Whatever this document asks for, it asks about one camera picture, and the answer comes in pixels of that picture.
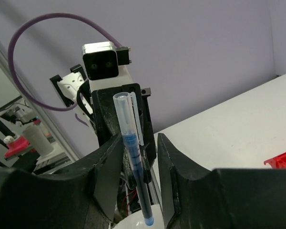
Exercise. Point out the aluminium frame post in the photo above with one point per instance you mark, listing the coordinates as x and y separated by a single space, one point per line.
58 128

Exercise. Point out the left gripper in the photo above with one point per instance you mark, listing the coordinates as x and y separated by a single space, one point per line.
107 125

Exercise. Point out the blue pen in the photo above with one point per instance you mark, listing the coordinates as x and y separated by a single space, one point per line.
132 147

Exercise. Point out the white ribbed cylinder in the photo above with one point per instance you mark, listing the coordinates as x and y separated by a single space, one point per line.
38 140

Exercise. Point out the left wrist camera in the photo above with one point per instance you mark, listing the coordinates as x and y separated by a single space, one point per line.
105 65

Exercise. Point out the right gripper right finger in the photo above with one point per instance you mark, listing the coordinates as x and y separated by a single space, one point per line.
194 197

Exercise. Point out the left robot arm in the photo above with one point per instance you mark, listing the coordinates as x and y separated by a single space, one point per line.
75 92

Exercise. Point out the red four-compartment bin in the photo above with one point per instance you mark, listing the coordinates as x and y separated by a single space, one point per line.
278 161

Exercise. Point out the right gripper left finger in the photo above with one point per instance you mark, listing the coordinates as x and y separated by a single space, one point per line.
81 195

